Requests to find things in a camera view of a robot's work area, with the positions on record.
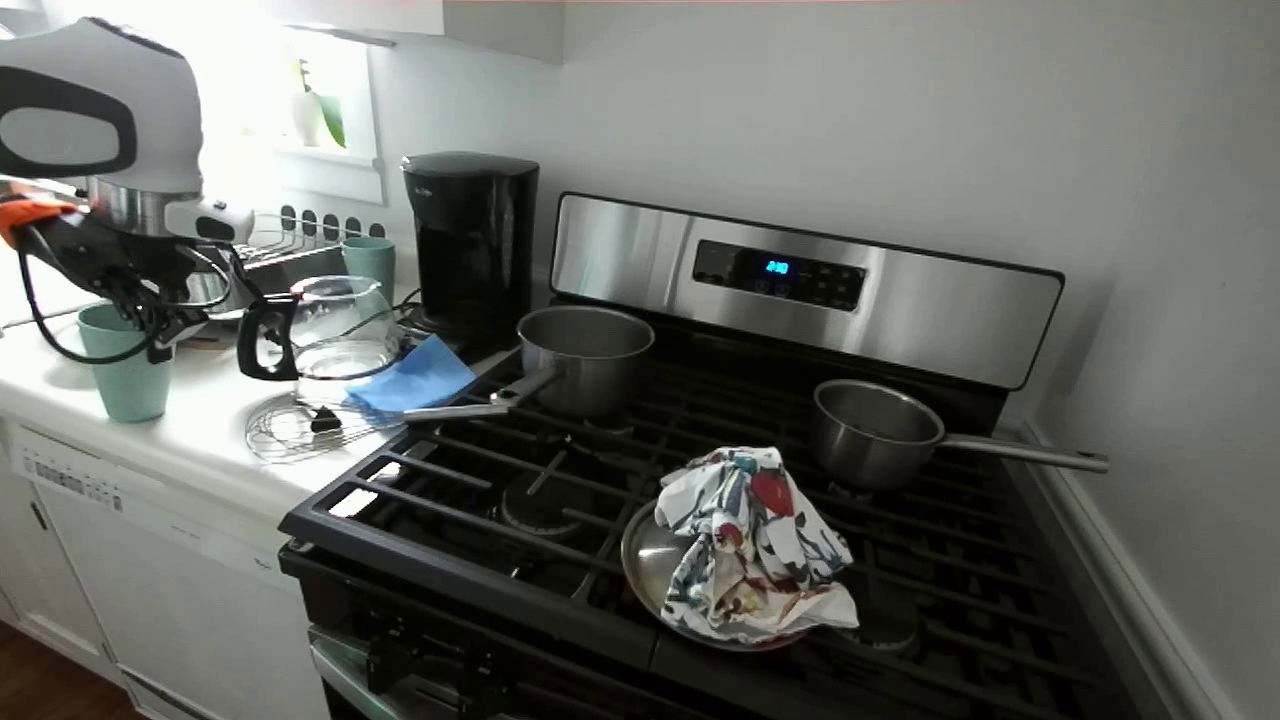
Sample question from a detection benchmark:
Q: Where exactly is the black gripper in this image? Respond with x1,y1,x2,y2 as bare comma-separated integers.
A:
30,212,202,369

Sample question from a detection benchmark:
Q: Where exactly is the teal plastic cup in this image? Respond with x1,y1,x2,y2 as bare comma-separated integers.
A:
76,300,174,427

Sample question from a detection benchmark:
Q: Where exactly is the steel countertop appliance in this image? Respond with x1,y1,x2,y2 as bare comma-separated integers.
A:
196,234,353,325

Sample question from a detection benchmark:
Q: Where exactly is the teal canister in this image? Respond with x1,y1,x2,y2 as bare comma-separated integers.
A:
341,235,401,309

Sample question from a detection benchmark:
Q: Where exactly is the blue dish cloth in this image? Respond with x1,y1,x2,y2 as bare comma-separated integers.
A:
345,333,481,431

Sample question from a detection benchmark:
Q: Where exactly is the white dishwasher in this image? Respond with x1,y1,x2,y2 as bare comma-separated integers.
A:
0,418,331,720

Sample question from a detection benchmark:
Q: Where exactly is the framed plant picture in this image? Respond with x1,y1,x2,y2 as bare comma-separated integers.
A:
271,26,393,174

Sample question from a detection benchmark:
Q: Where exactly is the black coffee maker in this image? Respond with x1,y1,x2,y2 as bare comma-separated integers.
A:
401,147,543,364

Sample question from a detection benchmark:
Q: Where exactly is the steel frying pan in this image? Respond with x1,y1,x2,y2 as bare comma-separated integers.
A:
617,497,857,656

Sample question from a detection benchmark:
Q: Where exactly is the patterned kitchen towel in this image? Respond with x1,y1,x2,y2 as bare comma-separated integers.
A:
650,445,864,651

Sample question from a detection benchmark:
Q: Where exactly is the small steel saucepan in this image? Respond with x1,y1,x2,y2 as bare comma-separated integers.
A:
802,375,1111,497

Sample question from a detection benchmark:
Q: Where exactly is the black and steel gas stove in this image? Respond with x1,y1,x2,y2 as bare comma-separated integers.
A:
275,190,1136,720

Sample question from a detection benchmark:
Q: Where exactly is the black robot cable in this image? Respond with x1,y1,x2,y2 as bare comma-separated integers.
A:
13,235,245,373

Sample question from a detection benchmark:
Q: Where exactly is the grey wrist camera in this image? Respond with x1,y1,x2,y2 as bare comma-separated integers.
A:
196,197,260,250

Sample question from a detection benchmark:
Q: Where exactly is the steel wire whisk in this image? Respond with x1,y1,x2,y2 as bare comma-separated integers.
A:
240,397,353,468

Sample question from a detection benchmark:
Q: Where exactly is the glass carafe with black handle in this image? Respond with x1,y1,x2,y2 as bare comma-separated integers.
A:
236,273,403,393

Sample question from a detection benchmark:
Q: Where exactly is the orange wrist cable clip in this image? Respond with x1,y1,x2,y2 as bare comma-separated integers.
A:
0,191,85,251

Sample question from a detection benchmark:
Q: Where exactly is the white wall outlet strip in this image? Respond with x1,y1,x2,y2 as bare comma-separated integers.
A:
271,201,393,250

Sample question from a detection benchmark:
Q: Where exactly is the white wall cabinet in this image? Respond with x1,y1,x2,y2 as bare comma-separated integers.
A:
263,0,568,65

